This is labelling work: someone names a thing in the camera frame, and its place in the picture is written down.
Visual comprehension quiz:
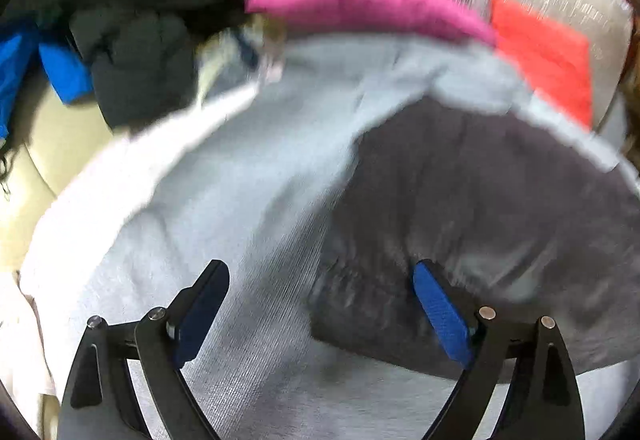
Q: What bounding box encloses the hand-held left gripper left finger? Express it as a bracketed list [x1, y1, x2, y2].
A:
[57, 259, 231, 440]

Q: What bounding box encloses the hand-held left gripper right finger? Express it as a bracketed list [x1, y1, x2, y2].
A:
[412, 259, 586, 440]

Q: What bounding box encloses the dark grey garment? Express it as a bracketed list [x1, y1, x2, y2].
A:
[307, 95, 640, 382]

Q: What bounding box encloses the pile of black clothes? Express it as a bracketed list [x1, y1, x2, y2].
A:
[20, 0, 282, 132]

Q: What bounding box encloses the light grey sweatshirt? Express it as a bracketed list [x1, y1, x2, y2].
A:
[20, 38, 640, 440]

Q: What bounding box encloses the white cloth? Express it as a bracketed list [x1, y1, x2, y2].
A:
[0, 270, 59, 440]

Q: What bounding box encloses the cream cushion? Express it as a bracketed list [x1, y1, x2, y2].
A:
[0, 85, 132, 272]

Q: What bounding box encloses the patterned pale cloth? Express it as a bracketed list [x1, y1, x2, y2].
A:
[196, 15, 287, 107]

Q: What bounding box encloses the blue cloth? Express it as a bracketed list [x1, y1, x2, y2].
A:
[0, 18, 97, 139]

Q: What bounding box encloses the folded red cloth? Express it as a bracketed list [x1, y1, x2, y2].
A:
[487, 0, 597, 129]

